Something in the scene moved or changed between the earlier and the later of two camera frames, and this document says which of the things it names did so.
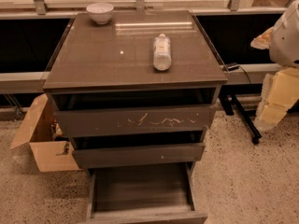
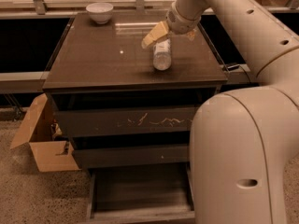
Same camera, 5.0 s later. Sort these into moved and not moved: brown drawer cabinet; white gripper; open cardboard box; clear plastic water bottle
Moved: white gripper
Not moved: clear plastic water bottle; open cardboard box; brown drawer cabinet
